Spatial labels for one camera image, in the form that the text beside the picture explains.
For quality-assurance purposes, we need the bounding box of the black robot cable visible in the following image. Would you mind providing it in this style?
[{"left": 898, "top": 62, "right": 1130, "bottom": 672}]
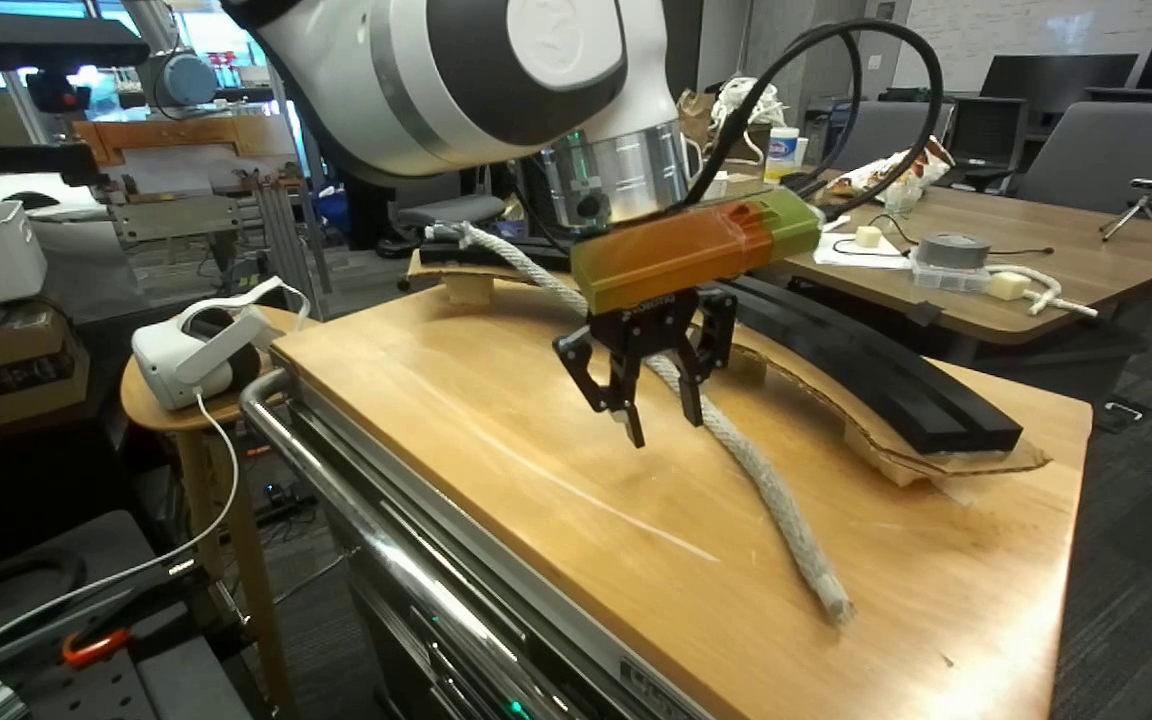
[{"left": 679, "top": 18, "right": 949, "bottom": 225}]

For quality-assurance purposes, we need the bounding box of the chrome cart handle bar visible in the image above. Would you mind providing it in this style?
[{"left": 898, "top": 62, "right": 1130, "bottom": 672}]
[{"left": 241, "top": 372, "right": 576, "bottom": 720}]

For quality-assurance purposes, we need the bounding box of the white cable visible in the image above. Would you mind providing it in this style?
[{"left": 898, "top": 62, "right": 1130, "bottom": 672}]
[{"left": 0, "top": 393, "right": 249, "bottom": 677}]

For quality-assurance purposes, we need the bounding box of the grey office chair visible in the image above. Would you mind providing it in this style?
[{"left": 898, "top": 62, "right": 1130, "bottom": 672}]
[{"left": 1015, "top": 100, "right": 1152, "bottom": 212}]

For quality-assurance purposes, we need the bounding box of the white braided rope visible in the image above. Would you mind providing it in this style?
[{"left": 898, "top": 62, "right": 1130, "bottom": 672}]
[{"left": 421, "top": 215, "right": 857, "bottom": 630}]

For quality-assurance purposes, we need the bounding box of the chips snack bag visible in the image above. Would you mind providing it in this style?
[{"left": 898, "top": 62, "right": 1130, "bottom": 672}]
[{"left": 848, "top": 139, "right": 954, "bottom": 208}]

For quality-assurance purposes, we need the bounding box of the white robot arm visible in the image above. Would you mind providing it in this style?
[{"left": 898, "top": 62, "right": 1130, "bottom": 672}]
[{"left": 222, "top": 0, "right": 698, "bottom": 239}]

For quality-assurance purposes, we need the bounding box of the metal cart body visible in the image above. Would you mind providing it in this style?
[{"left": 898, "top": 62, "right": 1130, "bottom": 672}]
[{"left": 261, "top": 388, "right": 709, "bottom": 720}]

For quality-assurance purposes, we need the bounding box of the long wooden office table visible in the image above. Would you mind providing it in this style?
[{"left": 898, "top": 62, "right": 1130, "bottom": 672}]
[{"left": 764, "top": 189, "right": 1152, "bottom": 347}]

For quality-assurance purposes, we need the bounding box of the curved black board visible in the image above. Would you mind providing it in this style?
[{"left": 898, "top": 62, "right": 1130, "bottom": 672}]
[{"left": 416, "top": 232, "right": 1028, "bottom": 457}]

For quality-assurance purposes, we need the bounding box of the orange green wrist camera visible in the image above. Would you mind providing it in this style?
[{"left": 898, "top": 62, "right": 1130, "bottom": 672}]
[{"left": 573, "top": 189, "right": 822, "bottom": 317}]

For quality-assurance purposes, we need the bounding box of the grey duct tape roll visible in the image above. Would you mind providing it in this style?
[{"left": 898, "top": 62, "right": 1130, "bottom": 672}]
[{"left": 916, "top": 232, "right": 988, "bottom": 271}]

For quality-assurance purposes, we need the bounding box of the orange clamp handle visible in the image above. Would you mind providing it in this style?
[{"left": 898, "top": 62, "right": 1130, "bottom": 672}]
[{"left": 61, "top": 630, "right": 130, "bottom": 668}]

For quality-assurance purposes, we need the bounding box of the brown cardboard sheet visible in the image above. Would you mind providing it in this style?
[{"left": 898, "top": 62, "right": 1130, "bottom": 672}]
[{"left": 408, "top": 254, "right": 1051, "bottom": 483}]

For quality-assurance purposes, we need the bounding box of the white VR headset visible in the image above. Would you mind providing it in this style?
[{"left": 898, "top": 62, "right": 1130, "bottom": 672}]
[{"left": 130, "top": 277, "right": 313, "bottom": 412}]

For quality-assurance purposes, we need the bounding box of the round wooden stool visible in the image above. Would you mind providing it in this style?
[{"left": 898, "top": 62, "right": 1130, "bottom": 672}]
[{"left": 120, "top": 308, "right": 292, "bottom": 720}]

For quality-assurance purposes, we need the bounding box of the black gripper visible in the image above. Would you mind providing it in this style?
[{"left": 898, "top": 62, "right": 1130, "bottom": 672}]
[{"left": 556, "top": 288, "right": 734, "bottom": 450}]

